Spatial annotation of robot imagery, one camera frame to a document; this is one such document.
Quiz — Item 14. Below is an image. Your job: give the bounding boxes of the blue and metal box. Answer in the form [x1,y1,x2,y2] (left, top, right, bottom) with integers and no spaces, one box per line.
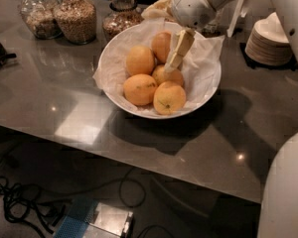
[53,197,133,238]

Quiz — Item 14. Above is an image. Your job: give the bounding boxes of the stack of white plates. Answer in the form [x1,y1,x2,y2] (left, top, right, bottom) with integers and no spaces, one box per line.
[245,13,292,66]

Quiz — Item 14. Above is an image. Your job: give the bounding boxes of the far left glass jar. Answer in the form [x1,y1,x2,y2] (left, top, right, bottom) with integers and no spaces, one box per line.
[19,0,62,40]

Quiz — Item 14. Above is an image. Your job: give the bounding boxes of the orange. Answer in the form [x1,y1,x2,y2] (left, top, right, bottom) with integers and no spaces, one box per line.
[151,31,171,63]
[153,81,187,115]
[123,74,158,106]
[152,64,184,86]
[126,45,155,75]

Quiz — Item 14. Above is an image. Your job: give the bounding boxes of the glass jar dark granola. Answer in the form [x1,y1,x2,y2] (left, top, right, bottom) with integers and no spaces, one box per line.
[102,0,143,41]

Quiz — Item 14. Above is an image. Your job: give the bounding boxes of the black tray under plates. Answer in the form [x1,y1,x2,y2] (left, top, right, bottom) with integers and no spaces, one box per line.
[239,43,298,71]

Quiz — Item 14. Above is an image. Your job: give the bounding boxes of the white stand frame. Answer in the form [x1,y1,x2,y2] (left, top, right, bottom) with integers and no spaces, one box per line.
[226,0,244,38]

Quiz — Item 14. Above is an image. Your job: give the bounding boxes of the black cables on floor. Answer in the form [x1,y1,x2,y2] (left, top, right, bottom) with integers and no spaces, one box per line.
[0,139,177,238]

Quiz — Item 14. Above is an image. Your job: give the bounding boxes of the grain filled glass jar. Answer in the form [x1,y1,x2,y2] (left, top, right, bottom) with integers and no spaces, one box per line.
[53,0,96,45]

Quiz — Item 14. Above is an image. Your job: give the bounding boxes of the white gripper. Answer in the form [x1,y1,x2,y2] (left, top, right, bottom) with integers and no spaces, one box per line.
[141,0,217,72]

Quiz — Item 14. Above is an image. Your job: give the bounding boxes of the white ceramic bowl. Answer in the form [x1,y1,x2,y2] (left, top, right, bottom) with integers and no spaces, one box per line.
[97,21,223,120]

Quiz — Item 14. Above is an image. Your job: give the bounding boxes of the white paper liner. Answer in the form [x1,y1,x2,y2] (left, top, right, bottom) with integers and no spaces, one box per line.
[92,15,225,117]

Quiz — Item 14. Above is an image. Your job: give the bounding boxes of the small glass bottle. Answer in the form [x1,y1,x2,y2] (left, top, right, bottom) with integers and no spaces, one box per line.
[202,21,221,38]

